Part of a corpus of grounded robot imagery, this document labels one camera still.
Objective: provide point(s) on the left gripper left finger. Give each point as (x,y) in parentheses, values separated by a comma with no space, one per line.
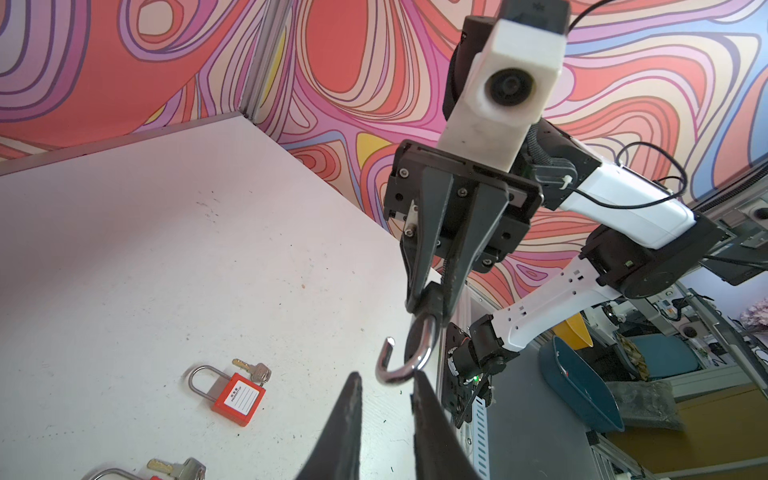
(336,454)

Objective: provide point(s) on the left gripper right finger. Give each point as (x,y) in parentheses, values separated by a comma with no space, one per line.
(438,454)

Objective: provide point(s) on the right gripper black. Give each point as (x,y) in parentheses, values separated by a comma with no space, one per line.
(457,202)

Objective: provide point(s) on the red padlock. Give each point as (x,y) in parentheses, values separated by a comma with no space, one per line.
(240,398)
(190,469)

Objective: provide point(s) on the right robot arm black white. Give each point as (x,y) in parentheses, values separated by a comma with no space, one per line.
(644,241)

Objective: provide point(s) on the teal chair outside cell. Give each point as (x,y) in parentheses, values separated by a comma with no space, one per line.
(580,387)

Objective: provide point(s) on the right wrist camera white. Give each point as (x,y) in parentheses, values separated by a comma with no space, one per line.
(501,76)

